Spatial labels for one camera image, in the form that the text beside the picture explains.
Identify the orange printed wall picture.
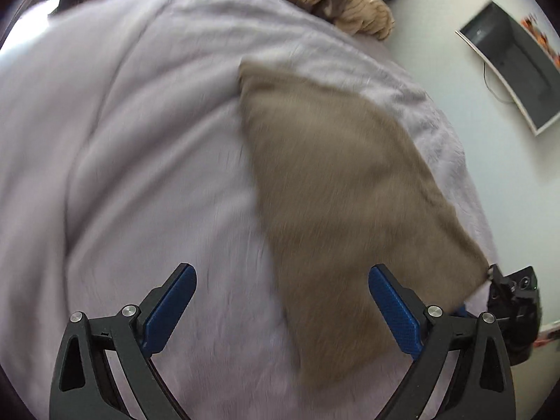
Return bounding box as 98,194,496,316
522,12,560,71

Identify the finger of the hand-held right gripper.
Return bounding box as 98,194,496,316
486,264,511,303

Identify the brown towel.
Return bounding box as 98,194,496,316
238,60,491,390

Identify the lavender bed blanket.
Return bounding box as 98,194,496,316
0,0,500,420

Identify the monitor cable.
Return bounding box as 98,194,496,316
483,61,518,106

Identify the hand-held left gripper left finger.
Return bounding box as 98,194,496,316
49,262,198,420

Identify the wall mounted monitor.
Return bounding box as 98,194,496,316
455,0,560,136

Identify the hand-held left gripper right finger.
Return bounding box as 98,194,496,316
368,263,517,420

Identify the cream knit garment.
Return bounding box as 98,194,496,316
280,0,395,43

